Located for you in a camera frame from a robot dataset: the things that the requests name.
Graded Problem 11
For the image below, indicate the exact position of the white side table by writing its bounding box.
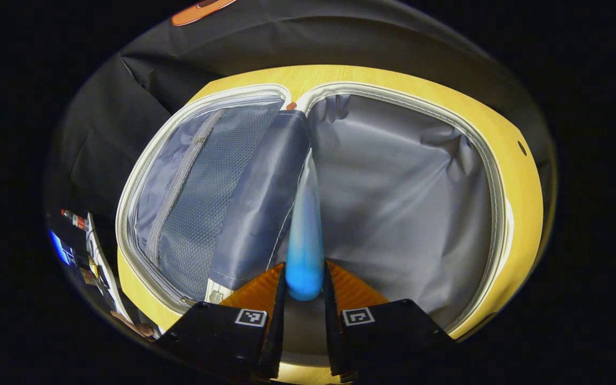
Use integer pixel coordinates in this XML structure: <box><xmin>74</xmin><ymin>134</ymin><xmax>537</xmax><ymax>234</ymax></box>
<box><xmin>86</xmin><ymin>213</ymin><xmax>156</xmax><ymax>338</ymax></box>

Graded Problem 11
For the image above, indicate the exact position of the blue skin care tube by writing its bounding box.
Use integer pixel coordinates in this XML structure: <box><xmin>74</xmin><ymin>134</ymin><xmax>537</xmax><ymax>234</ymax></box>
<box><xmin>285</xmin><ymin>149</ymin><xmax>326</xmax><ymax>302</ymax></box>

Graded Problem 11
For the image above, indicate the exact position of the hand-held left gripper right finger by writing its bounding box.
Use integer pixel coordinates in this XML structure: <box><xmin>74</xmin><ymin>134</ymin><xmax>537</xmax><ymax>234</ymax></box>
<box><xmin>322</xmin><ymin>260</ymin><xmax>455</xmax><ymax>382</ymax></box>

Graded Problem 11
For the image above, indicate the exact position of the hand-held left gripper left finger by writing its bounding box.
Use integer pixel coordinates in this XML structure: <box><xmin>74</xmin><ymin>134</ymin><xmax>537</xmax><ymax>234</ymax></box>
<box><xmin>159</xmin><ymin>262</ymin><xmax>288</xmax><ymax>381</ymax></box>

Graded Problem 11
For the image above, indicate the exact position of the computer monitor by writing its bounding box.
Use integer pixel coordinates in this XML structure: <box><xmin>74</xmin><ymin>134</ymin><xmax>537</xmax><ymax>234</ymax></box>
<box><xmin>49</xmin><ymin>230</ymin><xmax>76</xmax><ymax>266</ymax></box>

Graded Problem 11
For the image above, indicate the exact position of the white hard-shell suitcase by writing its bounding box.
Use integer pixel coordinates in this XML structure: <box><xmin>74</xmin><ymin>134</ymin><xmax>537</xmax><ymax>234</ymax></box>
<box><xmin>115</xmin><ymin>81</ymin><xmax>515</xmax><ymax>343</ymax></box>

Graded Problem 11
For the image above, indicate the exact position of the red bottle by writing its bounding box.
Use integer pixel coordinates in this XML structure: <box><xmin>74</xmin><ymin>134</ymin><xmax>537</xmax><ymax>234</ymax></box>
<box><xmin>61</xmin><ymin>209</ymin><xmax>89</xmax><ymax>232</ymax></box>

